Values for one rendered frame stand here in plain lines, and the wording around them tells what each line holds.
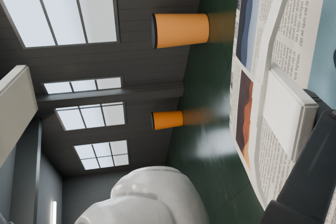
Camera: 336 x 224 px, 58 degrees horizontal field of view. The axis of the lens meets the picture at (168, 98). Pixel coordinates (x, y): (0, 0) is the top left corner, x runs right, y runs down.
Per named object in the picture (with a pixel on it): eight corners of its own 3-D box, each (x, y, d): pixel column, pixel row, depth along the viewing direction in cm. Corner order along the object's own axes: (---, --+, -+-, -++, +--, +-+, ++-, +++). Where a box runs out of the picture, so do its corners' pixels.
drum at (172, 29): (204, 2, 400) (150, 5, 390) (212, 28, 378) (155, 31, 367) (198, 28, 441) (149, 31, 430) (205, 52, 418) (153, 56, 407)
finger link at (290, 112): (303, 105, 12) (321, 105, 12) (256, 54, 19) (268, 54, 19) (291, 164, 14) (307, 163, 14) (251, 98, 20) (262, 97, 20)
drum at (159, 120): (180, 105, 635) (151, 109, 625) (184, 121, 615) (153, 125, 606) (178, 114, 668) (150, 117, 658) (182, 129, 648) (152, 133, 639)
